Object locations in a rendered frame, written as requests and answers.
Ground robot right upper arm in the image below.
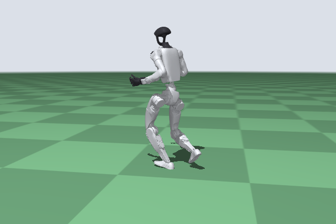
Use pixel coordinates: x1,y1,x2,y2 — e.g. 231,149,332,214
178,50,188,77

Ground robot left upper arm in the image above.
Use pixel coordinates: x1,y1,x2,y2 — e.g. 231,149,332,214
150,50,167,78

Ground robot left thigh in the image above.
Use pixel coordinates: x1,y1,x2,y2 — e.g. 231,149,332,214
145,93,167,135

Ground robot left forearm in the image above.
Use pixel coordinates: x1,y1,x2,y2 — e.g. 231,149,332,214
141,69,162,84

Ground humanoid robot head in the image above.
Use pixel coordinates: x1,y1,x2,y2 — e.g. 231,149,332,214
154,27,172,48

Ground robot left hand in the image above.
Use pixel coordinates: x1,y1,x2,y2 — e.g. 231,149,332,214
129,74,145,87

